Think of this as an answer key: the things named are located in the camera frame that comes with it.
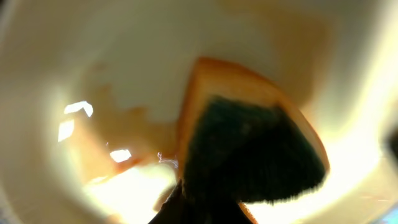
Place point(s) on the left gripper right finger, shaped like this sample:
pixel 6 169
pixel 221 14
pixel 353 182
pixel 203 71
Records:
pixel 229 212

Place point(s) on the yellow plate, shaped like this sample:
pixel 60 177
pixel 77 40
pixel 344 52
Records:
pixel 80 79

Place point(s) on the green and orange sponge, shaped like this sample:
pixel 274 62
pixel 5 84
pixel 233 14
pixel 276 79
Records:
pixel 241 139

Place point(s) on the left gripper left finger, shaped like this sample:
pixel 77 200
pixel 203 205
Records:
pixel 175 209

